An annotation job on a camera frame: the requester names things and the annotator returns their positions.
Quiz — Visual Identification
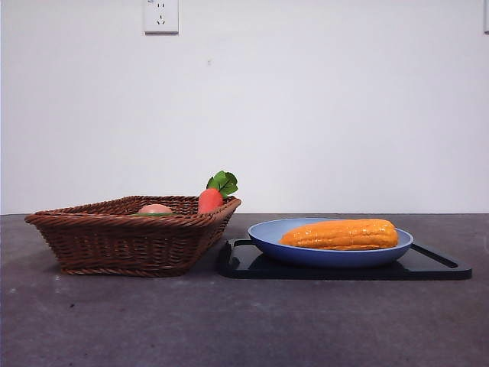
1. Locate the yellow corn cob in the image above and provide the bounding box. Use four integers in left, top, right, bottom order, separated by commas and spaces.
279, 219, 400, 251

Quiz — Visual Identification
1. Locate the blue round plate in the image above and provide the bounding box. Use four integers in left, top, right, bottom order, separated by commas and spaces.
248, 218, 414, 268

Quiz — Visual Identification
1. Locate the brown woven wicker basket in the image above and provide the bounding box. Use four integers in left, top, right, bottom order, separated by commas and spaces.
24, 195, 242, 277

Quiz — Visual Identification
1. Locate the black flat tray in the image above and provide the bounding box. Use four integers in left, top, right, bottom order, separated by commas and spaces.
217, 238, 473, 281

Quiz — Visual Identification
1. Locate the white wall socket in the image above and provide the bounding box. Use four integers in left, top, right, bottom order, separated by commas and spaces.
144, 0, 180, 36

